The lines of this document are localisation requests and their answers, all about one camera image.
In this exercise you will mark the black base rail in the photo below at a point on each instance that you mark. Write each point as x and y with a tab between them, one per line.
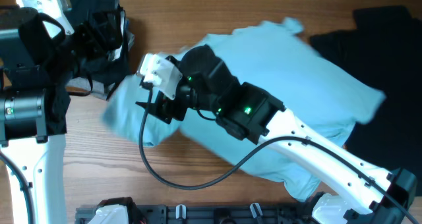
253	213

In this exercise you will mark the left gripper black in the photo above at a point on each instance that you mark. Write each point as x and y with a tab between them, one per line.
87	32

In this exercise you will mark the black garment on right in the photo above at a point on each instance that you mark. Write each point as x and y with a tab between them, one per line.
383	52

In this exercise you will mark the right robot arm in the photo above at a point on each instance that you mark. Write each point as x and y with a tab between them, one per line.
361	191

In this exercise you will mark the folded grey garment under stack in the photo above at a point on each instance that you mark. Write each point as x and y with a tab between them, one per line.
99	85

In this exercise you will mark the folded white patterned garment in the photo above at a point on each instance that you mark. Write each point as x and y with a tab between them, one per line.
118	24

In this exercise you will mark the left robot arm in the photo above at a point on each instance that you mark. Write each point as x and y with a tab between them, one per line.
34	106

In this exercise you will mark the light blue t-shirt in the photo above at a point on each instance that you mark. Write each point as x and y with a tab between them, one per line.
272	57

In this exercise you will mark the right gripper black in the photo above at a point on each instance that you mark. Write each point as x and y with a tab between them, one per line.
170	107

